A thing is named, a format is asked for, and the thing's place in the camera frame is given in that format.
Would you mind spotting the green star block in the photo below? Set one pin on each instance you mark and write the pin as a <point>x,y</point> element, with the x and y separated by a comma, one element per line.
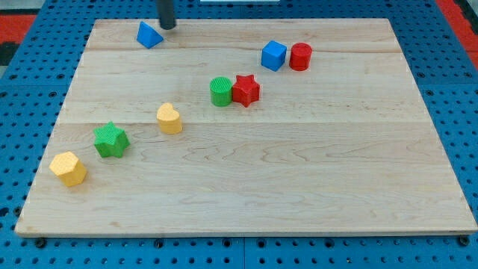
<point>110,141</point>

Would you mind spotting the red star block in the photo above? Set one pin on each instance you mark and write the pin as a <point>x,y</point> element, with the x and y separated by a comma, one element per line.
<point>245,90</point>

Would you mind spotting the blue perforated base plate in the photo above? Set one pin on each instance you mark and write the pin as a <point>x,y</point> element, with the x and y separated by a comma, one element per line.
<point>36,81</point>

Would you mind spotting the blue cube block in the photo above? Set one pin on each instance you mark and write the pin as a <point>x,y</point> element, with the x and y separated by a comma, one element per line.
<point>273,55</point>

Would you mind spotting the wooden board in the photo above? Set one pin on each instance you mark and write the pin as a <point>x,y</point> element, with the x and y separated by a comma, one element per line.
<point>344,148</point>

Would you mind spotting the red cylinder block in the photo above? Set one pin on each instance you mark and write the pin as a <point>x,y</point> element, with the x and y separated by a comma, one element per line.
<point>300,56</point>

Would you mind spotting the yellow heart block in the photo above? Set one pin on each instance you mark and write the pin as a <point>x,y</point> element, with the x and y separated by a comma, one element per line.
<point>169,120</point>

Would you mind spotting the green cylinder block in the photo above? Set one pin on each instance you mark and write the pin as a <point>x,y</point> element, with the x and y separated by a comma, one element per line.
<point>221,91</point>

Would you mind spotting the blue triangular prism block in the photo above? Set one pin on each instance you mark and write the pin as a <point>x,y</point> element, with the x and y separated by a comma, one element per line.
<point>148,36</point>

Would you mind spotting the yellow hexagon block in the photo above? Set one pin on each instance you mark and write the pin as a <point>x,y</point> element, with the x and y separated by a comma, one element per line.
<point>68,168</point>

